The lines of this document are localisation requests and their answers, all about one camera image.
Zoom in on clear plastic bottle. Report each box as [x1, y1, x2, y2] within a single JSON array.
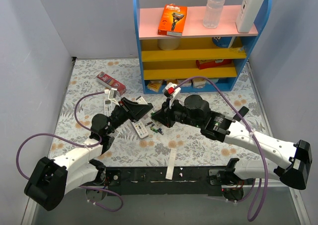
[[203, 0, 225, 29]]

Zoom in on white slim battery cover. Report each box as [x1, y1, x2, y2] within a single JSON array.
[[165, 148, 177, 180]]

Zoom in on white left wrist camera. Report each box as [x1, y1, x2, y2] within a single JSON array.
[[104, 88, 119, 105]]

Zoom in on blue yellow wooden shelf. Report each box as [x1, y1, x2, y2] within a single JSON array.
[[133, 0, 272, 94]]

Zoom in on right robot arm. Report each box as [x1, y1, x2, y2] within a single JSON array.
[[152, 95, 313, 190]]

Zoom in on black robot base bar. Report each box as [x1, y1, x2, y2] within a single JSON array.
[[84, 165, 251, 201]]

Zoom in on white slim remote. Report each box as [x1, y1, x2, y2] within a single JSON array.
[[136, 96, 147, 105]]

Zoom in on red white toothpaste box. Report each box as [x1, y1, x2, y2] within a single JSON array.
[[96, 72, 126, 96]]

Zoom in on black slim remote control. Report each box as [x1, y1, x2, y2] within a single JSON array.
[[233, 106, 249, 121]]

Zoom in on yellow sponge pack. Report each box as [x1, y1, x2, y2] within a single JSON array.
[[147, 80, 163, 92]]

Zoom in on small white remote control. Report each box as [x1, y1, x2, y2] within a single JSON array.
[[131, 121, 149, 139]]

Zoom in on white plastic bottle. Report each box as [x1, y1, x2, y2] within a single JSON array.
[[236, 0, 264, 33]]

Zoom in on orange razor box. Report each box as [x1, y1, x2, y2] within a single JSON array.
[[158, 4, 187, 37]]

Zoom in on large white remote control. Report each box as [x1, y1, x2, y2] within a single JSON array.
[[103, 99, 113, 117]]

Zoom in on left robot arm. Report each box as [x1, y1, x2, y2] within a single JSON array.
[[24, 97, 153, 211]]

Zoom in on blue paper cup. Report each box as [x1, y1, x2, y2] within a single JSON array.
[[212, 36, 236, 48]]

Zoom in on red snack box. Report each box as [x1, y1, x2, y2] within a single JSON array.
[[196, 59, 232, 70]]

